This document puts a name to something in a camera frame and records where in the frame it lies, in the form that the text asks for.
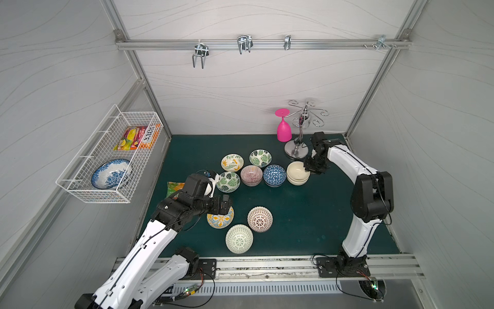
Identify metal hook right end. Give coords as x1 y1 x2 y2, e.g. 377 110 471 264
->
362 35 398 50

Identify green orange snack packet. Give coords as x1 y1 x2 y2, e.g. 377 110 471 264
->
166 182 185 198

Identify green lattice pattern bowl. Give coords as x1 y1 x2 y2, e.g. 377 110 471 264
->
225 224 253 254

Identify pink wine glass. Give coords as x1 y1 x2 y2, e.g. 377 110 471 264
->
275 108 292 142

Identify black cable left base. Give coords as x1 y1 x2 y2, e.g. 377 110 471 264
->
157 268 217 308

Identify white vented strip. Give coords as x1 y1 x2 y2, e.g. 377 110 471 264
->
193 281 342 296

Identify green monstera leaf bowl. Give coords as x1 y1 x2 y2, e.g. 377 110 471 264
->
216 171 241 193

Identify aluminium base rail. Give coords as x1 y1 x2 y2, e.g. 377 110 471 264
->
214 254 426 283

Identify cream plain bowl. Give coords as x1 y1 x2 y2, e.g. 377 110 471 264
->
287 175 308 186
286 161 311 181

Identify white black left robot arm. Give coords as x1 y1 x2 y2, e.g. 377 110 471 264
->
75 171 232 308

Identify black cable base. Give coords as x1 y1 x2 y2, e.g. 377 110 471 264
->
157 268 217 308
311 254 385 302

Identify metal double hook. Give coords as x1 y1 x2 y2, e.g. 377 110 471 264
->
192 42 209 69
237 35 253 55

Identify black cable right base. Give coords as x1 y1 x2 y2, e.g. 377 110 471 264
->
311 254 385 302

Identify yellow blue floral bowl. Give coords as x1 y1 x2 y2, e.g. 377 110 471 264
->
207 207 235 229

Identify yellow flower leaf bowl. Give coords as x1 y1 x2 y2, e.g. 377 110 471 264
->
221 153 244 173

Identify colourful snack packet in basket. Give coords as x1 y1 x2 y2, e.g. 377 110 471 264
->
113 124 162 151

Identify aluminium top rail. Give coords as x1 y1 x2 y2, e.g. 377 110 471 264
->
116 38 412 52

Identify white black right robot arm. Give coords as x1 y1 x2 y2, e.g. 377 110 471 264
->
304 132 394 268

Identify small metal hook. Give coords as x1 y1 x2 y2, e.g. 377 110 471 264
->
284 35 292 51

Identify maroon lattice pattern bowl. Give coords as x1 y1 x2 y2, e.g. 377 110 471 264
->
247 206 274 233

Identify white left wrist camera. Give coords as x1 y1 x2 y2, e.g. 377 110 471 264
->
205 171 220 197

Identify blue triangle pattern bowl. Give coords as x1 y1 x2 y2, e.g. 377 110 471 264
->
263 164 287 187

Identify silver glass holder stand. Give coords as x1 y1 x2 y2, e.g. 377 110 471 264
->
284 100 329 160

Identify blue white bowl in basket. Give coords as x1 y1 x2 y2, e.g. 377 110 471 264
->
91 159 133 190

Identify white wire basket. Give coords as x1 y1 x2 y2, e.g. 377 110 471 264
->
56 106 163 203

